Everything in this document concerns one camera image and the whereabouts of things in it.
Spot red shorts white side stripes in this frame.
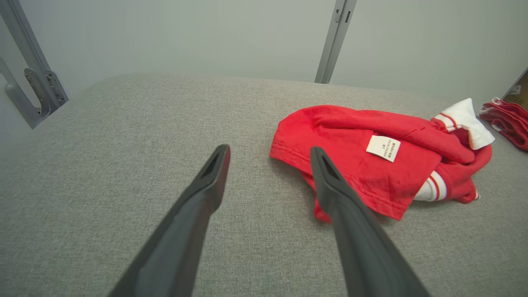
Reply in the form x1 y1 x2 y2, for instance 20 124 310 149
478 97 528 151

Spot grey metal partition post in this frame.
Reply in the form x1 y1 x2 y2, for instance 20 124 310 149
314 0 358 84

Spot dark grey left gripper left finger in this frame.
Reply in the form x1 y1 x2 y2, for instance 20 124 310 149
107 144 231 297

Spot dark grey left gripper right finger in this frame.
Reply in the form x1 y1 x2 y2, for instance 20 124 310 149
309 146 430 297

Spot brown cardboard box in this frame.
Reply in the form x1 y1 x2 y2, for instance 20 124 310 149
502 67 528 111

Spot red Bulls 23 jersey shirt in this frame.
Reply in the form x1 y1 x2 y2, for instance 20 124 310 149
269 98 495 224

